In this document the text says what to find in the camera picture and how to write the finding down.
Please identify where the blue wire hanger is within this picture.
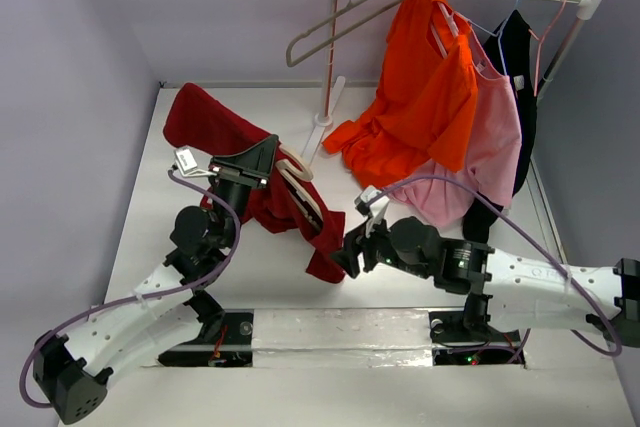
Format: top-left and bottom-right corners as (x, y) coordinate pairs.
(462, 0), (521, 79)

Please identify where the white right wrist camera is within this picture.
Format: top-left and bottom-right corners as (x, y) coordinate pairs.
(354, 185), (390, 237)

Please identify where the pink wire hanger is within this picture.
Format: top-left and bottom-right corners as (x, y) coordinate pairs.
(528, 0), (570, 98)

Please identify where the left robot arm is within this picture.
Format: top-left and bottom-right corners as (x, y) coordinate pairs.
(30, 135), (279, 425)

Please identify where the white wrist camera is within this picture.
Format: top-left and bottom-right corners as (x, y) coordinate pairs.
(172, 147), (216, 179)
(354, 185), (390, 237)

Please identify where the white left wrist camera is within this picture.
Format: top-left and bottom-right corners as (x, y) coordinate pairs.
(172, 147), (216, 179)

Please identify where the white plastic hanger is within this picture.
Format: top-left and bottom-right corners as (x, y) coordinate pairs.
(429, 1), (459, 58)

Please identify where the grey plastic hanger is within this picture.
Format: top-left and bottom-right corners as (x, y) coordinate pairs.
(285, 0), (407, 68)

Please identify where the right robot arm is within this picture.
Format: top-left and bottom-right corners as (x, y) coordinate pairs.
(331, 217), (639, 347)

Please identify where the beige wooden hanger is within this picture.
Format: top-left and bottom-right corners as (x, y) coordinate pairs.
(275, 144), (323, 232)

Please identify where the black t shirt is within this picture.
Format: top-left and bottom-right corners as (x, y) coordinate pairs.
(462, 10), (537, 243)

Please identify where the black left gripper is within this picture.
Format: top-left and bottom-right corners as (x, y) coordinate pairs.
(208, 134), (277, 247)

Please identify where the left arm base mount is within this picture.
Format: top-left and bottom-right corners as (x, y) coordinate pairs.
(157, 291), (254, 368)

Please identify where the dark red t shirt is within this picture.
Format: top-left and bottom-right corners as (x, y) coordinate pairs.
(163, 83), (346, 284)

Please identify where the orange t shirt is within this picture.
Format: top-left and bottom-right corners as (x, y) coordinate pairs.
(323, 0), (478, 188)

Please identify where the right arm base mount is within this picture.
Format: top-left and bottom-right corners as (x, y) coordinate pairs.
(429, 294), (526, 367)

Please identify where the pink t shirt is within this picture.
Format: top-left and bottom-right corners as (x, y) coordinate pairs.
(392, 33), (522, 228)

